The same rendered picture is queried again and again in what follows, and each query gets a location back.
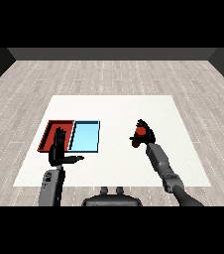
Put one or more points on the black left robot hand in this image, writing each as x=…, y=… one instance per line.
x=57, y=153

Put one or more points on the dark grey robot body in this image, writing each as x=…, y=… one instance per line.
x=112, y=199

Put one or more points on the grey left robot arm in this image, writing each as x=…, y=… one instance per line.
x=51, y=186

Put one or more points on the shallow red open box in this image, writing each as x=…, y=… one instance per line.
x=53, y=133

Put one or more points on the shallow light blue open box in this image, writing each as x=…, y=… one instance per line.
x=85, y=136

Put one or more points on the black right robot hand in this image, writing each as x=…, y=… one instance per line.
x=148, y=134

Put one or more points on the small red can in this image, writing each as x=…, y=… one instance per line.
x=139, y=133

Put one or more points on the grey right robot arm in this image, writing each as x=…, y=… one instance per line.
x=165, y=172

